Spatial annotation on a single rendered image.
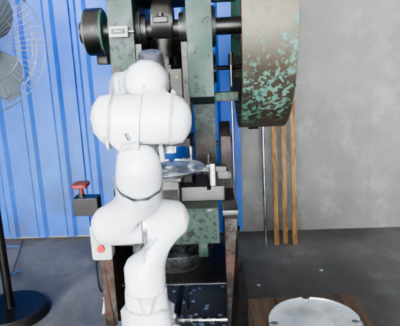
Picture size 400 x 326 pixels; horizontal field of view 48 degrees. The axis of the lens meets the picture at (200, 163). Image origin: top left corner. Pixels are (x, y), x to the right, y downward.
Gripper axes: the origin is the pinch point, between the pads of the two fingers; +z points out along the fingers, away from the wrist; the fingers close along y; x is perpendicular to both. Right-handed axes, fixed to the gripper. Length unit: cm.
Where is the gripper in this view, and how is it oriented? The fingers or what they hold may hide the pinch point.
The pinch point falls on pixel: (162, 152)
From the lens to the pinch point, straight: 161.0
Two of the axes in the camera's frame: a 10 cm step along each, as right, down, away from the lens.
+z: 0.4, 8.0, 6.0
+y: 10.0, -0.4, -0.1
